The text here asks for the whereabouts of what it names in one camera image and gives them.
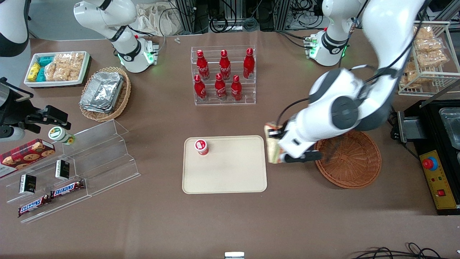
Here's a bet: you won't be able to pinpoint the white wire rack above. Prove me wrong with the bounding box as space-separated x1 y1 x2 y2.
398 21 460 96

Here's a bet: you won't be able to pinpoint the black fryer machine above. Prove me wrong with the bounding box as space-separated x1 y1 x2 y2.
413 99 460 216

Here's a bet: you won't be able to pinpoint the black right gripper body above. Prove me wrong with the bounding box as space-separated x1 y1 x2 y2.
0 77 45 127

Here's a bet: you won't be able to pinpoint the clear acrylic step shelf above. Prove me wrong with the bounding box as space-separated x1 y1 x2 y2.
0 119 141 224

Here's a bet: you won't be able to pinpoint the green white lidded cup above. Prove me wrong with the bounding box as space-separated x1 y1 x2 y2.
49 127 76 145

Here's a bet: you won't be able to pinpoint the triangle sandwich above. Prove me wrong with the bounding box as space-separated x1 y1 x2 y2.
264 122 285 164

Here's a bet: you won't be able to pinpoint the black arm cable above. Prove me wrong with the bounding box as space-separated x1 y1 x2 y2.
276 65 399 124

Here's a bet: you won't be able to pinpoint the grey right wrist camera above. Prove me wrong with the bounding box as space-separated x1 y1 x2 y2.
0 126 26 141

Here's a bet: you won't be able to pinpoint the clear rice cracker bag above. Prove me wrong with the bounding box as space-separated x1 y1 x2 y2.
45 63 58 82
70 52 85 81
54 53 72 81

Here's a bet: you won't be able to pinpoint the yellow control panel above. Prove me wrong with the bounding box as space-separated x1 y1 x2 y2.
419 150 459 210

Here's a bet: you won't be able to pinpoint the round brown wicker basket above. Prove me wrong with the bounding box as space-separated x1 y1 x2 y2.
314 130 382 189

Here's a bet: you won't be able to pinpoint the stacked aluminium foil trays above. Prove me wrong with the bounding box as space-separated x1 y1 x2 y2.
80 72 125 114

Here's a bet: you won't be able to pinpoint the metal fryer pan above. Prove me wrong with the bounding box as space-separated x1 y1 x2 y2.
439 107 460 150

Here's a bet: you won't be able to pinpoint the aluminium frame rails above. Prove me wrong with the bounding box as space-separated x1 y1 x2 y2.
174 0 216 35

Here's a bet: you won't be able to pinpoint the small black box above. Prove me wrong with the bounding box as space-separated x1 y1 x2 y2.
55 160 70 180
19 174 37 195

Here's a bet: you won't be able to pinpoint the red tartan cookie box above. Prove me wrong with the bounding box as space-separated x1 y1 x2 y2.
0 139 56 178

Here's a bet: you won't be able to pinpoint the yellow snack packet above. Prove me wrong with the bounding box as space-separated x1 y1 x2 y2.
28 63 41 82

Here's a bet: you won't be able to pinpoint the clear acrylic bottle rack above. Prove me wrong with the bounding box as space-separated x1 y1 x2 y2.
190 46 256 106

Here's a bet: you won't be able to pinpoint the beige plastic serving tray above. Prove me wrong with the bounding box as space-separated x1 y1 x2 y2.
182 136 267 194

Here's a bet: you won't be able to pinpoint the red cup white lid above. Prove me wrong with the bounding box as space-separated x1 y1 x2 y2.
194 139 209 155

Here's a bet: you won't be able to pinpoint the oval light wicker basket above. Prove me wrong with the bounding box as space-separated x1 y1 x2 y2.
79 67 132 122

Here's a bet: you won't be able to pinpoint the grey metal bracket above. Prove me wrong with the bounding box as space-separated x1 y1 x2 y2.
397 111 419 143

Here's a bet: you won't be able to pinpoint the coiled black background cables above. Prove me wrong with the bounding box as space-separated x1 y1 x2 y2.
208 0 259 33

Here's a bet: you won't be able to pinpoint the black floor cables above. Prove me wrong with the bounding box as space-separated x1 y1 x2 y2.
350 243 448 259

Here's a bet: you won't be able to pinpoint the Snickers chocolate bar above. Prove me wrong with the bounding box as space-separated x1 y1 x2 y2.
50 180 85 199
18 194 51 217

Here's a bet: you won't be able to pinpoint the red cola bottle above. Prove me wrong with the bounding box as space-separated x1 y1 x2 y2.
219 50 231 80
231 74 243 101
196 50 210 80
243 47 255 79
194 74 208 102
215 73 227 101

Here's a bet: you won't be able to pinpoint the white rectangular snack bin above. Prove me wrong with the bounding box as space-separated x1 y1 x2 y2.
24 51 90 88

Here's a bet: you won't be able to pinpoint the golden fried snack bag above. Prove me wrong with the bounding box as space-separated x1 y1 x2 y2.
417 50 448 67
401 61 419 89
413 26 435 40
415 38 443 53

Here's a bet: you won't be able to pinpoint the beige cloth bag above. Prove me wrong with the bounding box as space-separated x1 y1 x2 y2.
138 2 180 36

